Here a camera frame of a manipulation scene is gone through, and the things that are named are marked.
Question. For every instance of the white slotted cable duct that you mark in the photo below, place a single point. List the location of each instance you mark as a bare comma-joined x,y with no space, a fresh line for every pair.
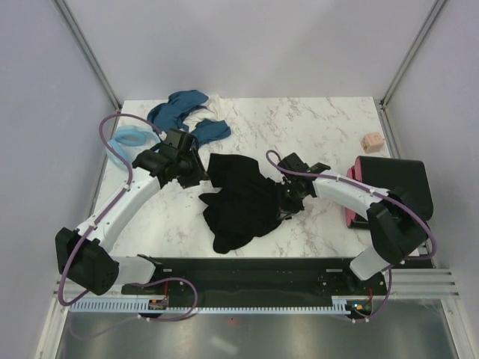
225,304

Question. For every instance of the black t shirt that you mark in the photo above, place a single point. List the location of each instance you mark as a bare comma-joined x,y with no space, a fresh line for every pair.
246,205

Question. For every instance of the black and pink drawer box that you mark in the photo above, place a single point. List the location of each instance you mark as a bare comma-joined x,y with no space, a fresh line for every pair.
409,175

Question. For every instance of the blue t shirt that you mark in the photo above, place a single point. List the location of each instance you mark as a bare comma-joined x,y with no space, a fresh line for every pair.
171,114

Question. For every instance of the white t shirt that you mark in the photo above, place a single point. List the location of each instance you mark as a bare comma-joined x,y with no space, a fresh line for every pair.
213,110

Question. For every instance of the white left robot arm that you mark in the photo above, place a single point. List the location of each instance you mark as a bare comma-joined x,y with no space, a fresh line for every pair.
83,254

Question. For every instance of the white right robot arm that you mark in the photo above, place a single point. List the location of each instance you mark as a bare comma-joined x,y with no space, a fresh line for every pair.
390,245

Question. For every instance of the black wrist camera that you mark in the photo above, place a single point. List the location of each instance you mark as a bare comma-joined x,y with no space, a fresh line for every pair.
177,142
293,163

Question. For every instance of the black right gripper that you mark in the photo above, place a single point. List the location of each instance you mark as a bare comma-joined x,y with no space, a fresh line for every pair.
286,209

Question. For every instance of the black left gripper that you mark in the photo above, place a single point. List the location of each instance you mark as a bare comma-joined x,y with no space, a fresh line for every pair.
199,173

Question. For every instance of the pink foam cube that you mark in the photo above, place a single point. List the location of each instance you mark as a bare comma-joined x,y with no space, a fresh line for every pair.
372,142

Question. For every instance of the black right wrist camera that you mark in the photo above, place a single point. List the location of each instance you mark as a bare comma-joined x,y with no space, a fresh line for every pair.
293,163

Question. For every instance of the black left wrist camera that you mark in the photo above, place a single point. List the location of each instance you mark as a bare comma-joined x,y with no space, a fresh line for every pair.
177,142

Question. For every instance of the light blue ring toy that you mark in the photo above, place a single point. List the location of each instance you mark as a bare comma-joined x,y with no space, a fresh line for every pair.
129,136

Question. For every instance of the aluminium frame rail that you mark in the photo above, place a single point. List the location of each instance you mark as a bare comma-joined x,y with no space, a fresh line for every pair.
319,278

